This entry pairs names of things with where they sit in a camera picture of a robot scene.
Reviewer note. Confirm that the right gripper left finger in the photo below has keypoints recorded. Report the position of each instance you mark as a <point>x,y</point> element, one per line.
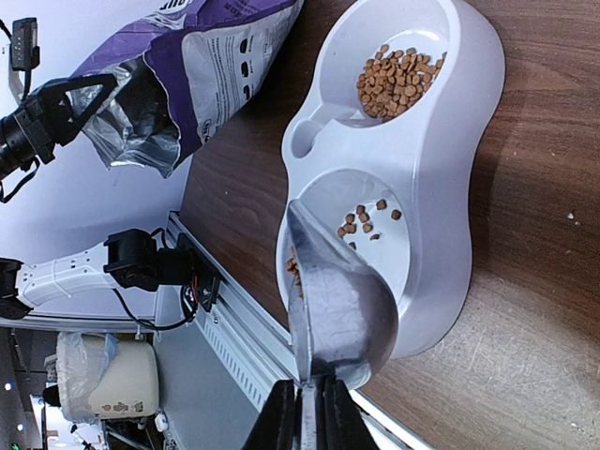
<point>275,425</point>

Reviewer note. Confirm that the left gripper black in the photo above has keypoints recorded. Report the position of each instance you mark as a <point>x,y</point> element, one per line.
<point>57,112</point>

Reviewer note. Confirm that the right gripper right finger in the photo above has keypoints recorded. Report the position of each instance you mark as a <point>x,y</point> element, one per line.
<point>344,427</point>

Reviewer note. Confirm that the metal food scoop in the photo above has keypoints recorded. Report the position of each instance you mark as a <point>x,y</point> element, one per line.
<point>343,319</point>

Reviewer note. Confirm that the kibble in far bowl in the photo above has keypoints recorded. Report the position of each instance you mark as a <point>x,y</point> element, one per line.
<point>392,82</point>

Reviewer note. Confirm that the kibble in bowl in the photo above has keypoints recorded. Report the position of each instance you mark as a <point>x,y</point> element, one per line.
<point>365,222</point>
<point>392,82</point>

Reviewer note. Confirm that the white plastic lined bin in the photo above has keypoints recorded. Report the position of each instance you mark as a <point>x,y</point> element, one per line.
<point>100,377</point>

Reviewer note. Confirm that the grey double pet bowl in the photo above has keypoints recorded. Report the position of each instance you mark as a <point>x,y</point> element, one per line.
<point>411,173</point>

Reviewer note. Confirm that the aluminium front rail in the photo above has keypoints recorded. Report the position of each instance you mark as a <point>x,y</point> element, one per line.
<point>216,373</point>

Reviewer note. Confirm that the kibble in near bowl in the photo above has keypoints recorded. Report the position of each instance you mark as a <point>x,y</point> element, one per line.
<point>365,222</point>

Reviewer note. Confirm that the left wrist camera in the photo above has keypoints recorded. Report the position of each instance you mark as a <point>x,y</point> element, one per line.
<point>24,56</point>

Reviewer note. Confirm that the kibble in metal scoop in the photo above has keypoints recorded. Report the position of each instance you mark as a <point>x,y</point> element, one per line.
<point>294,276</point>

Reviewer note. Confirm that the purple puppy food bag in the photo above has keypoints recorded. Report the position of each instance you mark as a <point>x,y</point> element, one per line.
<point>182,72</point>

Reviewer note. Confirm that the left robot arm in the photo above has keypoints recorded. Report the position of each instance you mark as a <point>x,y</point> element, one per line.
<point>125,260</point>

